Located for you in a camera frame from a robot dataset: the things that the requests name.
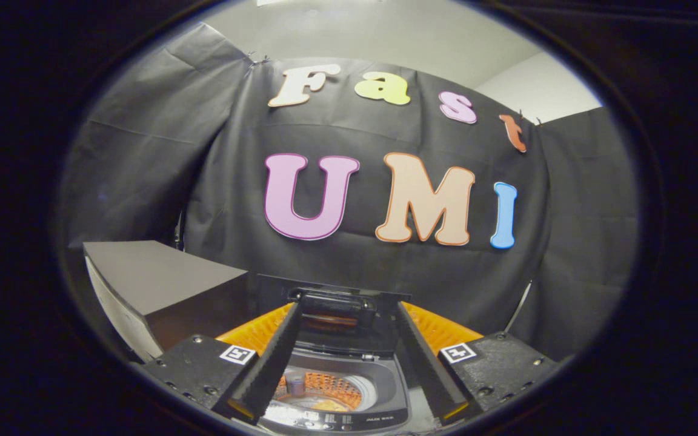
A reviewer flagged black backdrop cloth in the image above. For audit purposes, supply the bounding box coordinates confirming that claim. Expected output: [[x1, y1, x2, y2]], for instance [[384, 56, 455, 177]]
[[58, 23, 639, 364]]

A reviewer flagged dark cabinet with cream door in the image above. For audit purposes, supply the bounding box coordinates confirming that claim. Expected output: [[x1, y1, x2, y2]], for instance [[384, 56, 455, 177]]
[[82, 240, 253, 364]]

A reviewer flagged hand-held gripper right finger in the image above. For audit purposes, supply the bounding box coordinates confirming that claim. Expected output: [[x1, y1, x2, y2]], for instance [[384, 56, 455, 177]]
[[394, 300, 560, 426]]

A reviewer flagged grey washing machine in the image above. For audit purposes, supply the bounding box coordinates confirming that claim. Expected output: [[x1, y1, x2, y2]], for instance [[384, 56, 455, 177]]
[[258, 345, 440, 434]]

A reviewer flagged orange polo shirt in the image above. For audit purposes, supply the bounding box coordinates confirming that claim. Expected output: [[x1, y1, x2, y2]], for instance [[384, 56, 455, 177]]
[[310, 397, 353, 412]]

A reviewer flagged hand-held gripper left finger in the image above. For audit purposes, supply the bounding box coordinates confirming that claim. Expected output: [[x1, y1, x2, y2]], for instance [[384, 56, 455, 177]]
[[142, 297, 305, 423]]

